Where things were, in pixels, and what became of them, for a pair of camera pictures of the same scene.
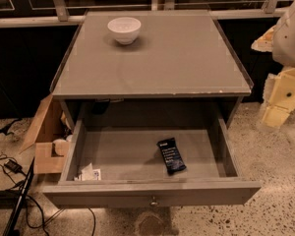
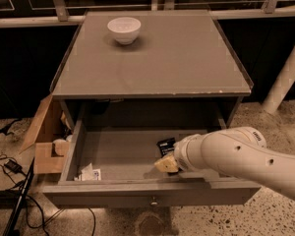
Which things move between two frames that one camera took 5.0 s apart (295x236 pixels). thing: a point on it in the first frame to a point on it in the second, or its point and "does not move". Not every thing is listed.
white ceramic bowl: [124, 29] does not move
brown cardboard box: [50, 136] does not move
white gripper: [290, 39] to [181, 154]
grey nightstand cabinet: [181, 73] does not move
